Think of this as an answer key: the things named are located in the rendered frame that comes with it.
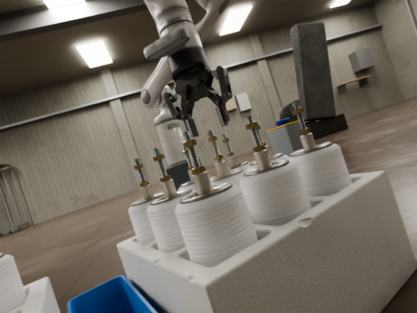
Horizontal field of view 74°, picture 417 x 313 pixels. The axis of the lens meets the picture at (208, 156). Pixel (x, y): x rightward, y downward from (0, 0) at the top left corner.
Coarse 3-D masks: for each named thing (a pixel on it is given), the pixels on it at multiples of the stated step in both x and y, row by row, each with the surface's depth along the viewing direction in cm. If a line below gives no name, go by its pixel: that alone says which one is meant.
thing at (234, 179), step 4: (232, 176) 50; (236, 176) 50; (240, 176) 50; (220, 180) 50; (224, 180) 50; (228, 180) 49; (232, 180) 49; (236, 180) 49; (212, 184) 50; (216, 184) 50; (236, 184) 49
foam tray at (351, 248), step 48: (384, 192) 46; (288, 240) 34; (336, 240) 38; (384, 240) 44; (144, 288) 49; (192, 288) 30; (240, 288) 29; (288, 288) 32; (336, 288) 36; (384, 288) 42
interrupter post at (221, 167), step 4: (224, 160) 54; (216, 164) 53; (220, 164) 53; (224, 164) 53; (216, 168) 54; (220, 168) 53; (224, 168) 53; (220, 172) 53; (224, 172) 53; (228, 172) 53; (220, 176) 53
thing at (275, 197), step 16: (256, 176) 40; (272, 176) 39; (288, 176) 40; (256, 192) 40; (272, 192) 39; (288, 192) 39; (304, 192) 41; (256, 208) 41; (272, 208) 40; (288, 208) 39; (304, 208) 40; (272, 224) 40
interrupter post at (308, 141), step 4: (300, 136) 50; (304, 136) 49; (308, 136) 49; (312, 136) 49; (304, 140) 50; (308, 140) 49; (312, 140) 49; (304, 144) 50; (308, 144) 49; (312, 144) 49; (304, 148) 50; (308, 148) 49; (312, 148) 49
